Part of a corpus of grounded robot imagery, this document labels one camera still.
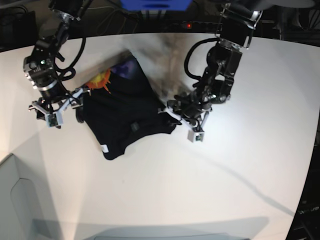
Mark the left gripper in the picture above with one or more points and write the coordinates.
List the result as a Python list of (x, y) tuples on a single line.
[(191, 110)]

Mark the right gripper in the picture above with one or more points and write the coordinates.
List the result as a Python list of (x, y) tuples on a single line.
[(53, 110)]

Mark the black T-shirt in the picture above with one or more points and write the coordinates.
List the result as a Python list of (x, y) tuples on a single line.
[(122, 107)]

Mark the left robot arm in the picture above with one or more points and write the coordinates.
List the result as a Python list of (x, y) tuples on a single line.
[(237, 23)]

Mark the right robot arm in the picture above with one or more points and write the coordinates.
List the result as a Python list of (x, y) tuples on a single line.
[(41, 70)]

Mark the white shirt label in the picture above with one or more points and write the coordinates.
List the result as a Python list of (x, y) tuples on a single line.
[(104, 148)]

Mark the black power strip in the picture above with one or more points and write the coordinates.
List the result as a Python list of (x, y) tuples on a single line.
[(194, 27)]

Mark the blue box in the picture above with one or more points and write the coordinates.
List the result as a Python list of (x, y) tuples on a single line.
[(167, 5)]

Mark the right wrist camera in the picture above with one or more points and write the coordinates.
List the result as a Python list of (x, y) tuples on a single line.
[(54, 120)]

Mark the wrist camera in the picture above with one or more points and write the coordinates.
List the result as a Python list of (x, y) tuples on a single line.
[(195, 136), (54, 120)]

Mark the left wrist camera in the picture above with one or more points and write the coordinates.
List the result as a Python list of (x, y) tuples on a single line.
[(195, 136)]

